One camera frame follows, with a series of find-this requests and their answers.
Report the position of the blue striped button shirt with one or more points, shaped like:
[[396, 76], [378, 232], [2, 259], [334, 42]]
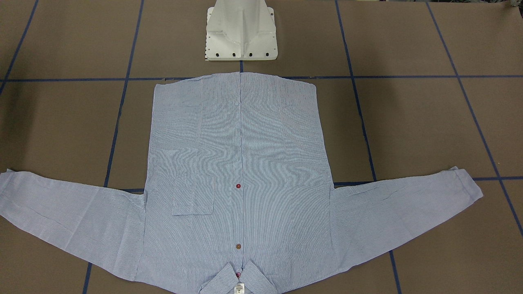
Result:
[[238, 193]]

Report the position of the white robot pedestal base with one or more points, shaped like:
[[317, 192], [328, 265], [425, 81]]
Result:
[[241, 30]]

